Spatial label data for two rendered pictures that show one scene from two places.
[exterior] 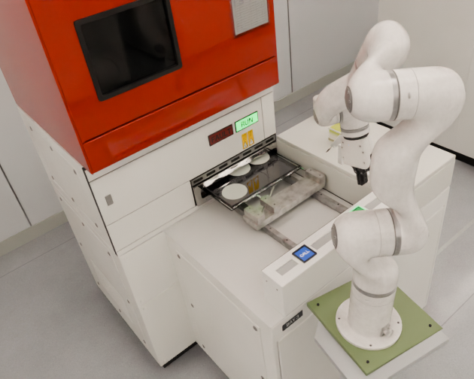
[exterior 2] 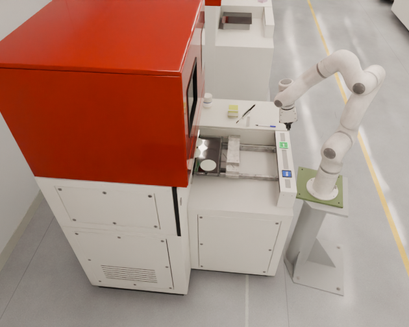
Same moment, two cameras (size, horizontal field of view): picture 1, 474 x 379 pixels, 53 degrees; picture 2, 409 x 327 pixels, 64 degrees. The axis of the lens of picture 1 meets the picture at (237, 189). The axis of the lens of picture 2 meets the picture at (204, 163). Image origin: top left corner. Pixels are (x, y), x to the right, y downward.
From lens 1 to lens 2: 1.33 m
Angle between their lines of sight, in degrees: 38
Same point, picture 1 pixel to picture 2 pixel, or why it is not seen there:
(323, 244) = (287, 165)
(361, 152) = (294, 113)
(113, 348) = (141, 311)
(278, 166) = (211, 141)
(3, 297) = not seen: outside the picture
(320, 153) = (232, 125)
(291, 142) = (211, 125)
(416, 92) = (380, 78)
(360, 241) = (344, 149)
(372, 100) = (372, 85)
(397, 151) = (365, 104)
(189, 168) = not seen: hidden behind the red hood
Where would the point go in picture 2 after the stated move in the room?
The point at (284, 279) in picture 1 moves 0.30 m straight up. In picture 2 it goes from (293, 189) to (304, 149)
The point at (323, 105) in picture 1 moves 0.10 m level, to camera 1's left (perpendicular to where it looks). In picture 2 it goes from (291, 96) to (282, 104)
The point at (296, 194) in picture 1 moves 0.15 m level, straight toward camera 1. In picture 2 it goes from (235, 151) to (252, 163)
